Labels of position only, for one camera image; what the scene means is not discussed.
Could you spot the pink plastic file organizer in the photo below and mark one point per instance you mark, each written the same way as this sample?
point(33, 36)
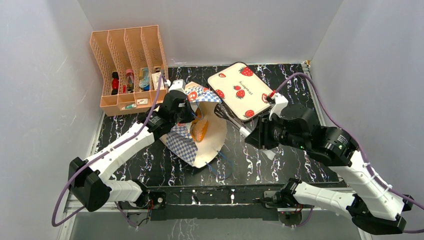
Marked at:
point(128, 59)

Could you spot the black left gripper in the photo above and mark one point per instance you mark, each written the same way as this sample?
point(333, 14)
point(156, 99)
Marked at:
point(189, 117)

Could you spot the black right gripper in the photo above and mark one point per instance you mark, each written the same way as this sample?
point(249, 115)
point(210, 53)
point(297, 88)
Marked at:
point(257, 136)

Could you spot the blue item in organizer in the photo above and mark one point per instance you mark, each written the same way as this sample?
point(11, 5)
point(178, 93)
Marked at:
point(144, 79)

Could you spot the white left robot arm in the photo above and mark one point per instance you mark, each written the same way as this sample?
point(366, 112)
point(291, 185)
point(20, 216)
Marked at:
point(90, 179)

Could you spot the blue checkered paper bag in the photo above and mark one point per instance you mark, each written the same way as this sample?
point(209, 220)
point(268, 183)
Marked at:
point(199, 142)

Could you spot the pink capped bottle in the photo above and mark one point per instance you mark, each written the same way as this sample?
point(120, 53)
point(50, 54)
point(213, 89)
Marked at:
point(130, 80)

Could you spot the small white label card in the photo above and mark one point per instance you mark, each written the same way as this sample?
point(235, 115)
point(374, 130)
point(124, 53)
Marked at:
point(142, 101)

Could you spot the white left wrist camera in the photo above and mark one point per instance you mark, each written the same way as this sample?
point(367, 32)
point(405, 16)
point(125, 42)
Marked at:
point(178, 85)

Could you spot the strawberry pattern white tray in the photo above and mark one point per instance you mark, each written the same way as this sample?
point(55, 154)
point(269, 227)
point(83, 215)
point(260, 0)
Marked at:
point(241, 90)

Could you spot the fake ring donut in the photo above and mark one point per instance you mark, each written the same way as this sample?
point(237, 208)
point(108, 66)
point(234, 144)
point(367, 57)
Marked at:
point(199, 114)

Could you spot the sugared orange fake bread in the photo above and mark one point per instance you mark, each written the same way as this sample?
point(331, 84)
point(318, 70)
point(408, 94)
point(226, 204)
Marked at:
point(199, 129)

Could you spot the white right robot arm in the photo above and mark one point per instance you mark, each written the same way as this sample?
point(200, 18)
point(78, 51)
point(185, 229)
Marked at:
point(371, 206)

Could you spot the white printed card box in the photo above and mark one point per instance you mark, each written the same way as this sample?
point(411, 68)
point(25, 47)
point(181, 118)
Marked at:
point(155, 78)

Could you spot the red black toy figure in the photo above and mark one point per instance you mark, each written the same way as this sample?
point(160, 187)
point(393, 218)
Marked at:
point(115, 83)

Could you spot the small tube in organizer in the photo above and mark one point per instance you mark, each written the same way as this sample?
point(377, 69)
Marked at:
point(130, 106)

